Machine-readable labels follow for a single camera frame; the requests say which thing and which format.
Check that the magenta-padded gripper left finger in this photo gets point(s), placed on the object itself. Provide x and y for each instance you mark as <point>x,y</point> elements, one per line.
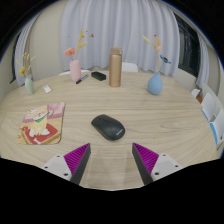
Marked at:
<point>61,166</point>

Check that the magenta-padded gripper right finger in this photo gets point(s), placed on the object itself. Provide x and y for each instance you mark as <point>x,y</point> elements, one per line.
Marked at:
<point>163,166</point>

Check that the black computer mouse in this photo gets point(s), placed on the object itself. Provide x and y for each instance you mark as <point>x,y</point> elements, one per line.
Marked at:
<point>108,127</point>

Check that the cartoon cat print mouse pad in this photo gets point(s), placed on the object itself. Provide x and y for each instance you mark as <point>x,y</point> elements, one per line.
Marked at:
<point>41,124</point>

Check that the white remote control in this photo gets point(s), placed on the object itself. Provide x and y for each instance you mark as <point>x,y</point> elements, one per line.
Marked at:
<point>47,88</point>

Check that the blue vase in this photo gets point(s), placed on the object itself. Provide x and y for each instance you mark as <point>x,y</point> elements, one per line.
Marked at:
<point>155,84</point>

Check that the pale green vase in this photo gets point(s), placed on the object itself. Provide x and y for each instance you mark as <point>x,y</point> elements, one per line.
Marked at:
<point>29,86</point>

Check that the black and blue marker pen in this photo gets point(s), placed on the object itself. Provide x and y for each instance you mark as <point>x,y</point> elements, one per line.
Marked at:
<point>82,79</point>

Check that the pink vase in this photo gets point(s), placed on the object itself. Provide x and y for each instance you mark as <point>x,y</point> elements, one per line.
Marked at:
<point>75,70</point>

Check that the black rectangular case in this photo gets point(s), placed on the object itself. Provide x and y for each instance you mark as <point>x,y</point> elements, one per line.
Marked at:
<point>98,75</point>

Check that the gold insulated drink bottle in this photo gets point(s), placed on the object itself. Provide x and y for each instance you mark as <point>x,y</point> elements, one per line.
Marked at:
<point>115,68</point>

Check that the narrow white curtain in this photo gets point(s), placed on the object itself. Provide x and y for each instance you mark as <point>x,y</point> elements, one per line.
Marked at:
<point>22,46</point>
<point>202,63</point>

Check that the dark window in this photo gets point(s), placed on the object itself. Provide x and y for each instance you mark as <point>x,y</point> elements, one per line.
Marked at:
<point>188,50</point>
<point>13,66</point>

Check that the pink and yellow dried flowers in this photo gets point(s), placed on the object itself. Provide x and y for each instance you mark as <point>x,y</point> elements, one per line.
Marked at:
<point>70,51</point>

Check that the yellow and blue dried flowers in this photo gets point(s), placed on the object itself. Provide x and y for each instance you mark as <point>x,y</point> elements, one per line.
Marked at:
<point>157,45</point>

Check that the wide white curtain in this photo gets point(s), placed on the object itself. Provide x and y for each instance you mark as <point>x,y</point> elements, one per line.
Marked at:
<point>126,26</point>

